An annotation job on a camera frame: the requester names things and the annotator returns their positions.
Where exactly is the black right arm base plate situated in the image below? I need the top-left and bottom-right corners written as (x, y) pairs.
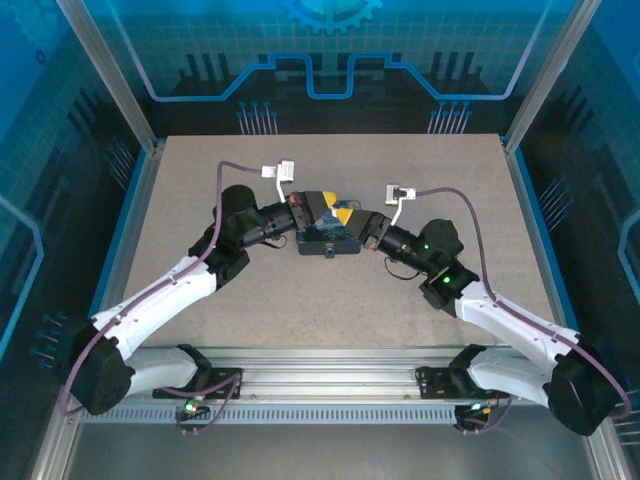
top-left (414, 364), bottom-right (511, 400)

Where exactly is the slotted grey cable duct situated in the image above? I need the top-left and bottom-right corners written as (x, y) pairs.
top-left (78, 405), bottom-right (460, 426)

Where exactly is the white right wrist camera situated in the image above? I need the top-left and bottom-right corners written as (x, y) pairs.
top-left (384, 182), bottom-right (417, 226)

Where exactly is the aluminium mounting rail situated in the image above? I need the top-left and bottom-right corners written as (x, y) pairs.
top-left (67, 344), bottom-right (596, 402)

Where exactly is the aluminium frame post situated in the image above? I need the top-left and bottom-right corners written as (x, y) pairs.
top-left (503, 0), bottom-right (604, 154)
top-left (55, 0), bottom-right (162, 154)

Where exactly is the aluminium side rail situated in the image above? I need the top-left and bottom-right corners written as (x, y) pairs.
top-left (502, 142), bottom-right (577, 364)
top-left (82, 142), bottom-right (169, 364)

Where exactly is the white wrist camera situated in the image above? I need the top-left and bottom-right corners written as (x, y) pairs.
top-left (384, 182), bottom-right (417, 226)
top-left (260, 158), bottom-right (297, 204)

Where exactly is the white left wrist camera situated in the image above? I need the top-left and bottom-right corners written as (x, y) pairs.
top-left (260, 158), bottom-right (297, 204)

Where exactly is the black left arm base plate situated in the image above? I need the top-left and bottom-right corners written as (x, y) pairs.
top-left (152, 367), bottom-right (245, 401)

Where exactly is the starry night print box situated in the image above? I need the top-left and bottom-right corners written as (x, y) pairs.
top-left (294, 197), bottom-right (362, 257)

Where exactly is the grey metal tray panel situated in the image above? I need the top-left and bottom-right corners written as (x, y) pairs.
top-left (29, 389), bottom-right (634, 480)

